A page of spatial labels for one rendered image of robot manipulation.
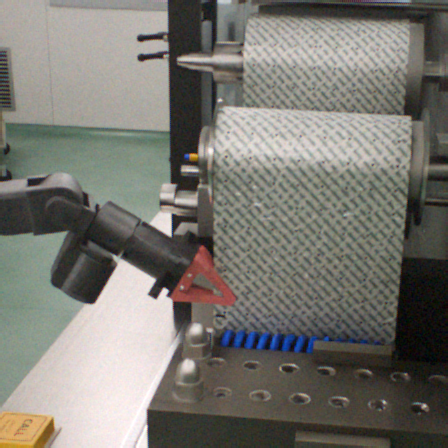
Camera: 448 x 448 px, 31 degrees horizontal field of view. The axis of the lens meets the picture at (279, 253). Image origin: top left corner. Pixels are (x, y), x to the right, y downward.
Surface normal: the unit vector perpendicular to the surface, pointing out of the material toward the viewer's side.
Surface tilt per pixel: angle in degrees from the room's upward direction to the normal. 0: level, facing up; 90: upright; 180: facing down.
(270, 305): 90
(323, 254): 90
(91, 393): 0
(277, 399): 0
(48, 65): 90
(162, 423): 90
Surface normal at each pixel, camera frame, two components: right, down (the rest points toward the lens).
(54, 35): -0.11, 0.35
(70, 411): 0.04, -0.94
